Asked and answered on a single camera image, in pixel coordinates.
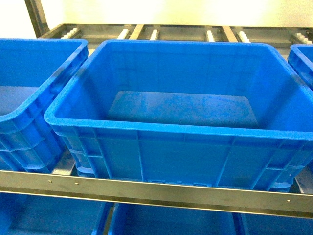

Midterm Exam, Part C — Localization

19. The blue storage crate centre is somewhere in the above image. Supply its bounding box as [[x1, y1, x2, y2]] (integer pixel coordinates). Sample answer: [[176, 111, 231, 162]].
[[45, 40, 313, 191]]

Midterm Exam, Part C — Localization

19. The blue storage crate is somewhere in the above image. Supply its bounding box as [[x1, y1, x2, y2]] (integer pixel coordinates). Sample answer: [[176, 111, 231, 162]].
[[288, 44, 313, 90], [0, 38, 89, 173], [45, 40, 313, 191]]

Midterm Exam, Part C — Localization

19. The blue storage crate left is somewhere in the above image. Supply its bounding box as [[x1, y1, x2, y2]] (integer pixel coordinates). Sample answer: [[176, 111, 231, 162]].
[[0, 38, 89, 173]]

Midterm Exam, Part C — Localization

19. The blue lower crate far right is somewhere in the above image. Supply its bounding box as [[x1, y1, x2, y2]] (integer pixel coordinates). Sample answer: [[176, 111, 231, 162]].
[[233, 213, 313, 235]]

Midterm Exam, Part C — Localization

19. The metal shelf rack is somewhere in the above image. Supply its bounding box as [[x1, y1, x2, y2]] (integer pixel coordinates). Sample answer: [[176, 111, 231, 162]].
[[0, 0, 313, 235]]

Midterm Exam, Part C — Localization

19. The blue storage crate far right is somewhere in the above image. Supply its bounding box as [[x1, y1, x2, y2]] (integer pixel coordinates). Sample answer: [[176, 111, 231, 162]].
[[288, 44, 313, 90]]

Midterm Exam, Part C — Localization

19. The blue lower crate left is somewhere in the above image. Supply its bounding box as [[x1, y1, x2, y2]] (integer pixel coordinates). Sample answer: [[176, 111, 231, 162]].
[[0, 193, 112, 235]]

